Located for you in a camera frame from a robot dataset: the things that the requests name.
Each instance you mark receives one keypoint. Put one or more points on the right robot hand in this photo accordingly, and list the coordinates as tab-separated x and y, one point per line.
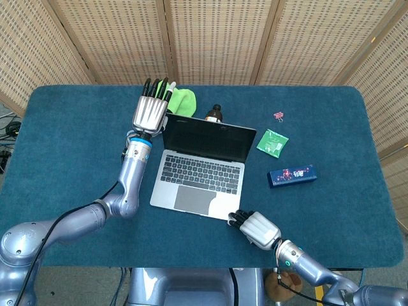
258	229

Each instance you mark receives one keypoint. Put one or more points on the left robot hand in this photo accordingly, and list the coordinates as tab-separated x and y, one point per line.
148	114

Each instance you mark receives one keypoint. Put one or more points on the silver laptop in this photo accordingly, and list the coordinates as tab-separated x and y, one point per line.
197	172

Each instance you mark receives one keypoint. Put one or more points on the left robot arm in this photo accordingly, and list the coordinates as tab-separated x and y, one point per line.
129	178

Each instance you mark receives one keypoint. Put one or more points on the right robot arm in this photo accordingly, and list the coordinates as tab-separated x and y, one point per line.
306	259

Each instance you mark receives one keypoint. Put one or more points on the green microfiber cloth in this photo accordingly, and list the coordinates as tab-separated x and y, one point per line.
185	102

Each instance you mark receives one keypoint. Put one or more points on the blue table mat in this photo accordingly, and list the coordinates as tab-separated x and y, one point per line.
318	216

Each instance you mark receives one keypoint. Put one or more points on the brown plush toy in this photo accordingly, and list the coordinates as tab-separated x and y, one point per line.
285	285

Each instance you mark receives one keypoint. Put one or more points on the blue printed box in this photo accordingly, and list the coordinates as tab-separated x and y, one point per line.
291	176

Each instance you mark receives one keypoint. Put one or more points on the brown glass bottle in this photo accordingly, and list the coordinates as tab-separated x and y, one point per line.
214	114

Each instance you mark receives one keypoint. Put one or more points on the green foil packet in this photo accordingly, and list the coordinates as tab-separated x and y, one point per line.
272	143

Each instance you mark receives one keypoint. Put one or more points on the grey robot torso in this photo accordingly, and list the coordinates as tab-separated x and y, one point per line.
191	287

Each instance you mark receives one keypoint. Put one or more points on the pink binder clip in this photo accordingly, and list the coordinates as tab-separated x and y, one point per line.
279	115

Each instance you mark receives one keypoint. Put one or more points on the black power adapter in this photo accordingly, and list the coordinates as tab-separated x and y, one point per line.
4	159

